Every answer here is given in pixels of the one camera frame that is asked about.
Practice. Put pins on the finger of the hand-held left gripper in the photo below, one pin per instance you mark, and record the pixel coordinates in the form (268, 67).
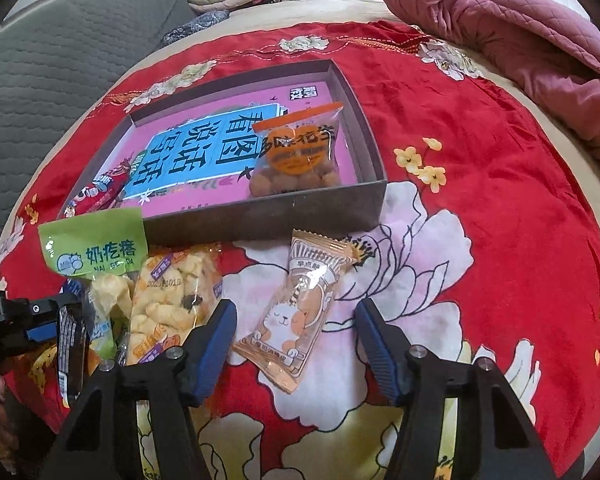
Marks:
(40, 306)
(36, 334)

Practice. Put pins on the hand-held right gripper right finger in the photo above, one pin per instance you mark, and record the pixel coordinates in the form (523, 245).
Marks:
(380, 352)

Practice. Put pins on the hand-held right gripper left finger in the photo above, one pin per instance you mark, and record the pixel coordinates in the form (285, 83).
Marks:
(214, 347)

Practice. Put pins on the black chocolate bar packet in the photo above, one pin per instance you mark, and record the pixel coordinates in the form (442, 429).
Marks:
(72, 340)

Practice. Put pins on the yellow cracker packet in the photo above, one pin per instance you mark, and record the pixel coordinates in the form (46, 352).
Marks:
(165, 300)

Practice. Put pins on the green label snack packet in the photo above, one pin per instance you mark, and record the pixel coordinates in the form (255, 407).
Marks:
(92, 245)

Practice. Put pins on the beige cat print packet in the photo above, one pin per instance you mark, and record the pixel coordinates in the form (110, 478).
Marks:
(290, 320)

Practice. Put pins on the grey cardboard box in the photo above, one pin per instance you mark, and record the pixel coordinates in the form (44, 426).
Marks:
(280, 215)

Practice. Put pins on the red candy packet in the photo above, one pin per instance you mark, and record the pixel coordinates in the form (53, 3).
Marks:
(105, 186)

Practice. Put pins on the red floral blanket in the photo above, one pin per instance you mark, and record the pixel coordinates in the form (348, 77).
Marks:
(480, 210)

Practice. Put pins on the pink book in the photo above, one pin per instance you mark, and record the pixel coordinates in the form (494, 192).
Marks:
(200, 160)

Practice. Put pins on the orange clear snack bag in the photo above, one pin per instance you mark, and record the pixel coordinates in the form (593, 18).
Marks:
(300, 155)

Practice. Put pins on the dark floral cloth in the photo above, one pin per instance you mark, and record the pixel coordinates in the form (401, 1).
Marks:
(195, 27)

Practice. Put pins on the pink quilt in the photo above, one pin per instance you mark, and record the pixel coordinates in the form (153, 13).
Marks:
(505, 25)

